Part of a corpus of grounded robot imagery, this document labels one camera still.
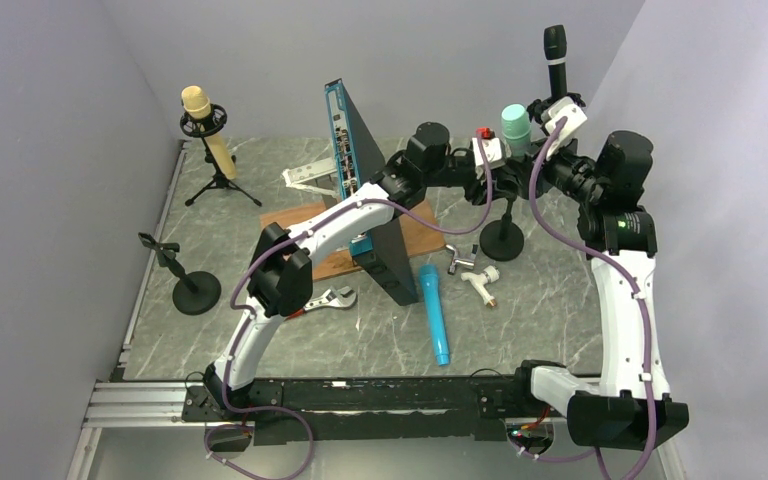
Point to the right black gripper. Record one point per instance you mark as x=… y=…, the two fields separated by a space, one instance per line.
x=542 y=185

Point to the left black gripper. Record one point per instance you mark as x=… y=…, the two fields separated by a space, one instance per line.
x=497 y=190

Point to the mint green microphone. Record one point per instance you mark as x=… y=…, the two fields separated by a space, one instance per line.
x=516 y=129

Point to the black stand of green microphone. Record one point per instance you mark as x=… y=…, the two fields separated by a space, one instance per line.
x=502 y=240

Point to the blue microphone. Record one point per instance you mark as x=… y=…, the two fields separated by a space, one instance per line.
x=429 y=283

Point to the black round-base mic stand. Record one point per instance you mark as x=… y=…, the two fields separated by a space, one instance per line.
x=195 y=292

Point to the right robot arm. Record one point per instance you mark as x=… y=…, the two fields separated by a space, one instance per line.
x=631 y=408

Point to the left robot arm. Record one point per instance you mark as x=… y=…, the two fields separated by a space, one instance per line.
x=279 y=279

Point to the black microphone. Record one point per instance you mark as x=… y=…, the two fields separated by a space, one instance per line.
x=555 y=52

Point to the black tripod mic stand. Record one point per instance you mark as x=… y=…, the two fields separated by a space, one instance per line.
x=201 y=128

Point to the beige microphone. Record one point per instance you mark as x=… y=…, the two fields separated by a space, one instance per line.
x=195 y=100

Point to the chrome faucet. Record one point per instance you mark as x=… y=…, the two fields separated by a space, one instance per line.
x=459 y=259

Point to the white plastic faucet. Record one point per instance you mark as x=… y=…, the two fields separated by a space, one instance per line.
x=480 y=281

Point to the wooden board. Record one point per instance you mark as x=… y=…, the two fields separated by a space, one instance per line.
x=419 y=240

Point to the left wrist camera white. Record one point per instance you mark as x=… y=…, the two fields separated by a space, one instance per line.
x=487 y=146

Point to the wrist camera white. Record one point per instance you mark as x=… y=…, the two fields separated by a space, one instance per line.
x=487 y=146
x=563 y=118

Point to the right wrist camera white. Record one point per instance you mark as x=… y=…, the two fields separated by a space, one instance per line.
x=563 y=118

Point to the black stand with shock mount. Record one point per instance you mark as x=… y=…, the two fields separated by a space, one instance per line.
x=539 y=110

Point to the blue black network switch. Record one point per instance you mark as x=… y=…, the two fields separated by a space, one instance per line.
x=382 y=251

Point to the adjustable wrench red handle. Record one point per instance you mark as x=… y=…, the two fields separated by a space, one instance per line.
x=342 y=298

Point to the metal bracket holder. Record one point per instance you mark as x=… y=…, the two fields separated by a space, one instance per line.
x=318 y=177

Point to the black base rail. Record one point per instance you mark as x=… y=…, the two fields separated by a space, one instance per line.
x=480 y=406

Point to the aluminium frame rail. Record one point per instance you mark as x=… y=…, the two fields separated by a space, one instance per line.
x=134 y=404

